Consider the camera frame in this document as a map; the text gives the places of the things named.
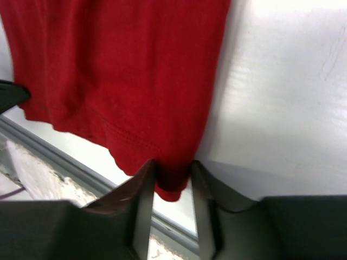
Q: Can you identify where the aluminium table edge rail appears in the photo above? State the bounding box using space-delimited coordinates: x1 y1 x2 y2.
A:
1 116 199 259

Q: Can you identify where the red t shirt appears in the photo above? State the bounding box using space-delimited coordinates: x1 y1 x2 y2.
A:
1 1 230 202

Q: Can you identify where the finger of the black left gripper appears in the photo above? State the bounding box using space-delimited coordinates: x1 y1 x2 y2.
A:
0 80 30 112

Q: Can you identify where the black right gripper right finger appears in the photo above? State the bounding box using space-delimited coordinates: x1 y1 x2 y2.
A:
191 161 346 259

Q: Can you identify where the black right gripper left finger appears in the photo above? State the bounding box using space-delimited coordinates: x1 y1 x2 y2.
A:
1 160 156 259

